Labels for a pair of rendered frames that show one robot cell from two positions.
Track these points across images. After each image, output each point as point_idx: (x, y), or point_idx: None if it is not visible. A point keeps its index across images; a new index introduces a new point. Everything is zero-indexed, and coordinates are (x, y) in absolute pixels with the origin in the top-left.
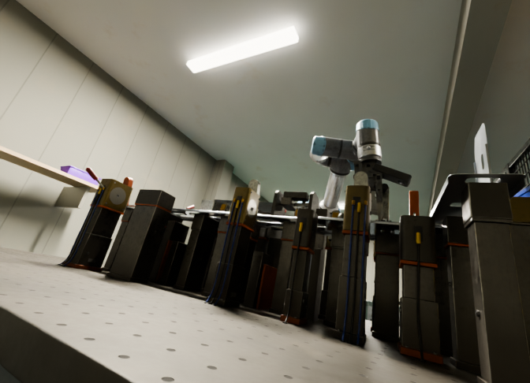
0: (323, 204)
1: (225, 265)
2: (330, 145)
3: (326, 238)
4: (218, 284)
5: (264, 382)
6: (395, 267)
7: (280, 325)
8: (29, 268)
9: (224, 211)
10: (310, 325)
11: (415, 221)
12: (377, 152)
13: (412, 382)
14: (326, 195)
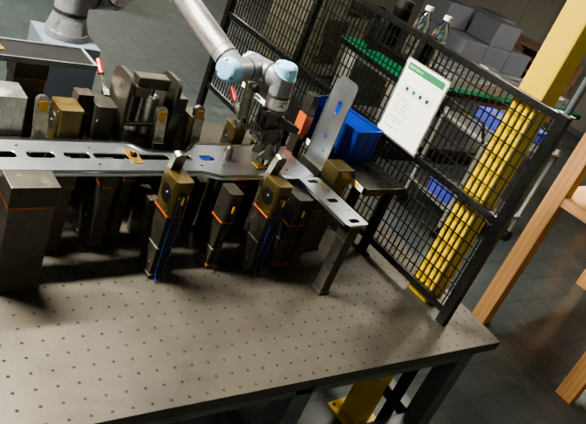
0: None
1: (165, 249)
2: (245, 78)
3: (185, 137)
4: (157, 263)
5: (313, 354)
6: (256, 188)
7: (223, 282)
8: (50, 362)
9: (47, 113)
10: None
11: (305, 204)
12: (287, 107)
13: (310, 311)
14: None
